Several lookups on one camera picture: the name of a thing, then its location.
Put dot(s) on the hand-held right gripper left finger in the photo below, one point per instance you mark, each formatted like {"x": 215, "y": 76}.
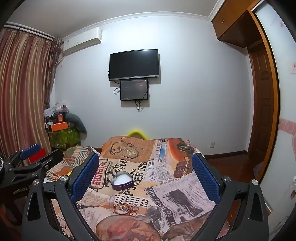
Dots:
{"x": 85, "y": 174}

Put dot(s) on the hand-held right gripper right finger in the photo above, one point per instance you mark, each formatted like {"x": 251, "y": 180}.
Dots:
{"x": 205, "y": 178}

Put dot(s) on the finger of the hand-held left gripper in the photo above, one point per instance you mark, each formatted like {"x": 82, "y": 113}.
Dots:
{"x": 30, "y": 150}
{"x": 50, "y": 158}

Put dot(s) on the purple heart-shaped tin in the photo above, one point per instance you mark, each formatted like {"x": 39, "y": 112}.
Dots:
{"x": 121, "y": 182}

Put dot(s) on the red box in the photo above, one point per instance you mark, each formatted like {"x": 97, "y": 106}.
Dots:
{"x": 38, "y": 156}

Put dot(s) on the long orange box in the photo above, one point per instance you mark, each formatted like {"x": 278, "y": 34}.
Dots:
{"x": 60, "y": 126}

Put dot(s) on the small orange box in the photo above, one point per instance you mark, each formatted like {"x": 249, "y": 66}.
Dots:
{"x": 60, "y": 118}

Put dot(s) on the printed blanket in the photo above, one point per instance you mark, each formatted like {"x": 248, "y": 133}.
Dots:
{"x": 161, "y": 180}

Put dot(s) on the white plastic bag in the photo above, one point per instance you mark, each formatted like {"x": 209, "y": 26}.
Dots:
{"x": 55, "y": 109}

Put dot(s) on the striped brown curtain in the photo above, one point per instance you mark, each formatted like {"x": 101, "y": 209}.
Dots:
{"x": 23, "y": 92}

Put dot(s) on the yellow plastic chair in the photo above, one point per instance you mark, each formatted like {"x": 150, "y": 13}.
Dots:
{"x": 137, "y": 132}

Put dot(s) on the brown wooden door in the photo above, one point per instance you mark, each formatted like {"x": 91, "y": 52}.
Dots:
{"x": 261, "y": 104}

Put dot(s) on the white wardrobe sliding door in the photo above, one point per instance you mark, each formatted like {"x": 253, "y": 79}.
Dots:
{"x": 284, "y": 104}

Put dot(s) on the white air conditioner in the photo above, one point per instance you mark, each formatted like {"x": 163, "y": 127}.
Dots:
{"x": 81, "y": 41}

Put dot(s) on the wooden overhead cabinet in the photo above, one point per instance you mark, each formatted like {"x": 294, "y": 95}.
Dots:
{"x": 231, "y": 25}

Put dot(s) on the white wall socket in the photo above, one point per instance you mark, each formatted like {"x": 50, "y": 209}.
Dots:
{"x": 212, "y": 144}

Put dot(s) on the small black wall monitor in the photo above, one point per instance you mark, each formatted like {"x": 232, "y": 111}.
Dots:
{"x": 134, "y": 90}

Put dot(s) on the black wall television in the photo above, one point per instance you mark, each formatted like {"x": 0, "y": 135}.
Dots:
{"x": 134, "y": 64}

